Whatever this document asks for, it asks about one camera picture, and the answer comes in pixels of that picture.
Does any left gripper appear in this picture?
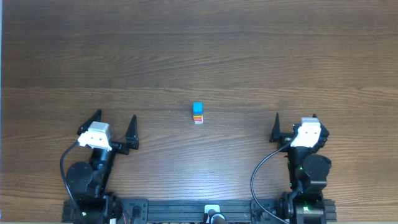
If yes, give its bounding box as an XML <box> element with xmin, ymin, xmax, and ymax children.
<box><xmin>76</xmin><ymin>108</ymin><xmax>140</xmax><ymax>156</ymax></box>

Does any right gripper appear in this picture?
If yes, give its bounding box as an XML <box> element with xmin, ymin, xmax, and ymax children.
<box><xmin>269</xmin><ymin>112</ymin><xmax>330</xmax><ymax>149</ymax></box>

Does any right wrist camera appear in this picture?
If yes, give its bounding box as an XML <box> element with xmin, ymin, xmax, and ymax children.
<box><xmin>290</xmin><ymin>117</ymin><xmax>322</xmax><ymax>149</ymax></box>

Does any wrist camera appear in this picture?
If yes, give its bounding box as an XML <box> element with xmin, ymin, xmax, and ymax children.
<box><xmin>290</xmin><ymin>117</ymin><xmax>322</xmax><ymax>149</ymax></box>
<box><xmin>76</xmin><ymin>121</ymin><xmax>113</xmax><ymax>152</ymax></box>

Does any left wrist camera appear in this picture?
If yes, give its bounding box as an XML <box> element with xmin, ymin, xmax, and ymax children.
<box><xmin>76</xmin><ymin>121</ymin><xmax>113</xmax><ymax>152</ymax></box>

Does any black cable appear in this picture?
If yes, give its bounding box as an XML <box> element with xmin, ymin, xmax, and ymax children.
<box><xmin>59</xmin><ymin>140</ymin><xmax>85</xmax><ymax>224</ymax></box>
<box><xmin>249</xmin><ymin>141</ymin><xmax>296</xmax><ymax>224</ymax></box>

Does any mounting rail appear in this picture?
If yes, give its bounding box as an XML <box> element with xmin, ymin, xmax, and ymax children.
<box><xmin>62</xmin><ymin>198</ymin><xmax>338</xmax><ymax>224</ymax></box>

